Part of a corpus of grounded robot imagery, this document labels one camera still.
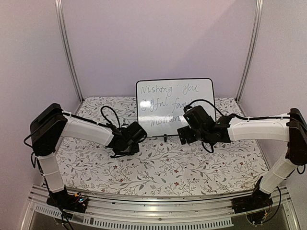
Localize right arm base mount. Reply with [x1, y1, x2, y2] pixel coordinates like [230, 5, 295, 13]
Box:
[231, 190, 273, 214]

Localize right aluminium frame post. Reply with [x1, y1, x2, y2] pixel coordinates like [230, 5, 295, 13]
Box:
[236, 0, 263, 104]

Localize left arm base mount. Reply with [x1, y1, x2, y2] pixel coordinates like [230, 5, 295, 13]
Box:
[47, 188, 89, 213]

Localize aluminium frame post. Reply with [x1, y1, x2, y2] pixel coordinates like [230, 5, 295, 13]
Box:
[236, 0, 263, 104]
[54, 0, 84, 102]

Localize white whiteboard black frame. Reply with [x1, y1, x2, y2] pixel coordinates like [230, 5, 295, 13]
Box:
[136, 78, 216, 137]

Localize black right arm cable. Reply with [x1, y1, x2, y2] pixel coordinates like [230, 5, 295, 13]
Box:
[186, 98, 291, 120]

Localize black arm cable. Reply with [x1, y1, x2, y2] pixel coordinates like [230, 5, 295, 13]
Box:
[100, 105, 122, 129]
[186, 98, 291, 120]

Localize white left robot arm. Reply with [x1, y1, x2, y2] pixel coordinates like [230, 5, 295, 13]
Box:
[29, 103, 147, 208]

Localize floral patterned table mat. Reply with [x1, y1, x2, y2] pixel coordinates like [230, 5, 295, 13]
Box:
[45, 96, 275, 197]

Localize left aluminium frame post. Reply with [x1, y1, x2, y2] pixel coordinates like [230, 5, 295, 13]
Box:
[54, 0, 84, 102]

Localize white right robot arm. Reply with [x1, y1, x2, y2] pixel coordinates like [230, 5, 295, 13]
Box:
[177, 106, 307, 209]

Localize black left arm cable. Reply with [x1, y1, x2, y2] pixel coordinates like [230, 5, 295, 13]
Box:
[100, 105, 122, 129]

